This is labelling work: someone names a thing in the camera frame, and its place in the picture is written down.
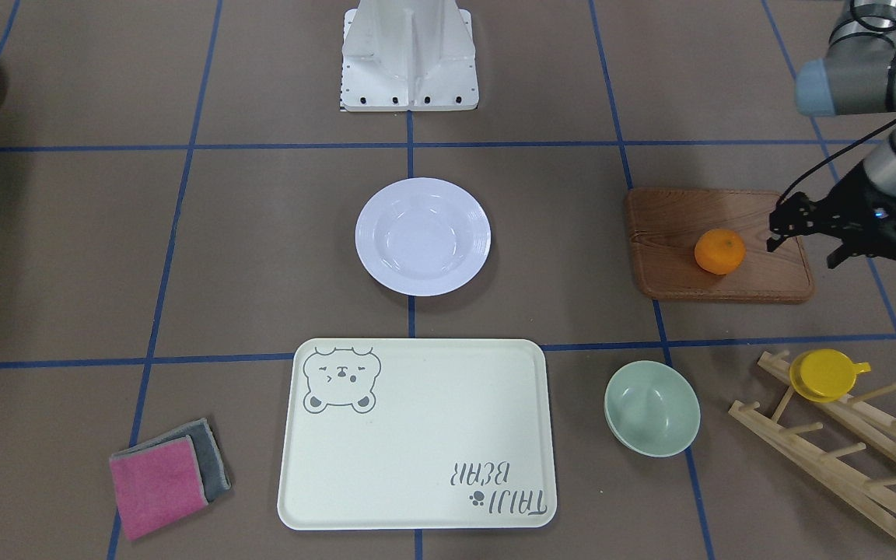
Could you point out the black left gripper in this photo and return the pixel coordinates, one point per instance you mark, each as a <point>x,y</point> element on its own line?
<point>845,204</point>

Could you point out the orange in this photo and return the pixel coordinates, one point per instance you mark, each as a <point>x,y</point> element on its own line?
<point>720,251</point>

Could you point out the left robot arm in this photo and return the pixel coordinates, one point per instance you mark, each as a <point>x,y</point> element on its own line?
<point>857,75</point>

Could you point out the cream bear tray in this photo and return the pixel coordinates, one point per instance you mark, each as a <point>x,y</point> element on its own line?
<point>392,434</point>

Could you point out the yellow mug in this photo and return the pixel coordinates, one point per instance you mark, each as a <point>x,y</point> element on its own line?
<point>824,375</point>

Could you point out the wooden cutting board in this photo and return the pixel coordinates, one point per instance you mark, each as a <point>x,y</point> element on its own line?
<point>664,224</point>

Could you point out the green bowl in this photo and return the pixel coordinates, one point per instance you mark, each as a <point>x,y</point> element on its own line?
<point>652,409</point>

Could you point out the white plate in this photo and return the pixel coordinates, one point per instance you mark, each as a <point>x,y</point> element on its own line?
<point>423,237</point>

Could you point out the pink and grey cloths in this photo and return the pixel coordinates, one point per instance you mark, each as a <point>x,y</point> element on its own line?
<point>168,478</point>

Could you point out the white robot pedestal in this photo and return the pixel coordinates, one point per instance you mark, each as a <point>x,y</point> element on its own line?
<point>408,56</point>

